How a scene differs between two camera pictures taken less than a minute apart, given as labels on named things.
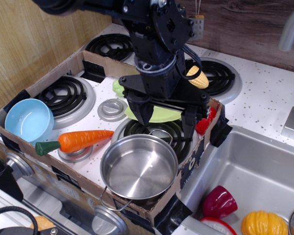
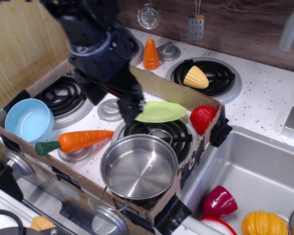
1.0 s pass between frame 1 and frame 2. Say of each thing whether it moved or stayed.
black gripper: moved
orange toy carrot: stayed
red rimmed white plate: stayed
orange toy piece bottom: stayed
